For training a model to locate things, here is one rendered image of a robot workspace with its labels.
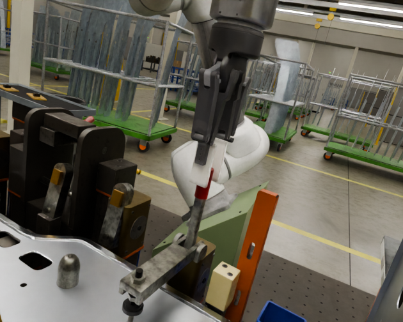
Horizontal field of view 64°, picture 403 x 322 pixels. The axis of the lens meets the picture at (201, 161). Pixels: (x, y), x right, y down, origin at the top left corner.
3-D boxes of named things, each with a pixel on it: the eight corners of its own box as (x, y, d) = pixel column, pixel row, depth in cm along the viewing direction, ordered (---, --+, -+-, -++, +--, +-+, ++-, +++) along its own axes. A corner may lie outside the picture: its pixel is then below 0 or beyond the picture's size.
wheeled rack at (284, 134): (281, 153, 644) (308, 62, 593) (235, 140, 676) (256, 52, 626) (293, 141, 815) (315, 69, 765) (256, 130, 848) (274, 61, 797)
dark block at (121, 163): (78, 321, 80) (98, 161, 68) (99, 305, 86) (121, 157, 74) (93, 331, 78) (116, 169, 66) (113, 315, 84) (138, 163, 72)
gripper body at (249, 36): (227, 28, 51) (214, 87, 53) (201, 16, 43) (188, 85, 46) (273, 36, 47) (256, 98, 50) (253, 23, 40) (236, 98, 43)
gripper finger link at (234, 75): (240, 72, 46) (237, 69, 45) (217, 147, 47) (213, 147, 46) (216, 67, 47) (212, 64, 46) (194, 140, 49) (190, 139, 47)
